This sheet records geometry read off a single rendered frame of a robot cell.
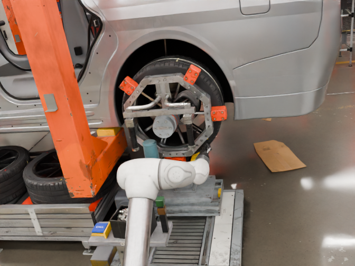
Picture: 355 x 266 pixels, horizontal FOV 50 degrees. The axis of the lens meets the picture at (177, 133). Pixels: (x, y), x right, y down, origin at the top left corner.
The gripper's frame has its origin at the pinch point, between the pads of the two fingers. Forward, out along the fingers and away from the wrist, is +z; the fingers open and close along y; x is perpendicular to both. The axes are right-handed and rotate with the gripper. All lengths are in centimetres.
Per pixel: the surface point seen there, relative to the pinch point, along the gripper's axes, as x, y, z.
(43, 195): 64, -95, -20
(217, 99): 13.3, 27.3, 4.7
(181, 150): 10.0, -12.2, -3.1
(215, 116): 8.9, 21.0, -3.9
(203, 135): 6.4, 6.1, -3.9
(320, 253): -92, 2, -27
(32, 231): 55, -117, -32
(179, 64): 45, 29, 6
